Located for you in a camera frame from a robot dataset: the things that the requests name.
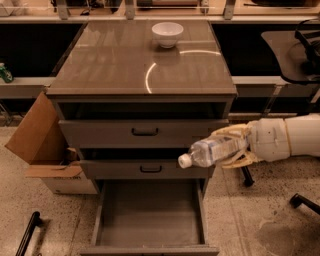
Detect black stand with table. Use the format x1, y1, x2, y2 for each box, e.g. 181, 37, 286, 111
239, 18, 320, 188

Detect black foot lower right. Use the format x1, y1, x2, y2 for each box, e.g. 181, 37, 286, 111
289, 193, 320, 215

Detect middle grey drawer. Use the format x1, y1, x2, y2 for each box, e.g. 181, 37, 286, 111
80, 159, 214, 179

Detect open cardboard box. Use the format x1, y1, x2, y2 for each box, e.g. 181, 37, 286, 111
5, 93, 98, 194

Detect bottom grey drawer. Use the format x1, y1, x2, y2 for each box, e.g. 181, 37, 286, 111
80, 179, 219, 256

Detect black bar lower left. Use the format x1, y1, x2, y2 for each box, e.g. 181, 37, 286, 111
15, 211, 42, 256

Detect green bottle on shelf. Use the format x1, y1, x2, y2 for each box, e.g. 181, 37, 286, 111
0, 63, 14, 83

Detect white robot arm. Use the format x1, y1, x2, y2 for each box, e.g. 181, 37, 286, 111
210, 114, 320, 169

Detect white ceramic bowl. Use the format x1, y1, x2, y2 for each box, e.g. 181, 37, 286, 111
152, 22, 184, 48

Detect grey drawer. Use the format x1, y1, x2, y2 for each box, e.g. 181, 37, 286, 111
80, 179, 219, 256
59, 119, 229, 148
80, 159, 214, 179

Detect grey drawer cabinet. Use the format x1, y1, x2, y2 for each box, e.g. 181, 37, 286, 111
45, 19, 238, 194

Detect top grey drawer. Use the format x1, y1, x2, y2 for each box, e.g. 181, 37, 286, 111
59, 119, 229, 148

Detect clear plastic water bottle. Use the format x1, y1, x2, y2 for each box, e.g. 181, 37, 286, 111
178, 135, 248, 169

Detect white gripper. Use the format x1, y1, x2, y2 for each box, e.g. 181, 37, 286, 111
210, 118, 290, 169

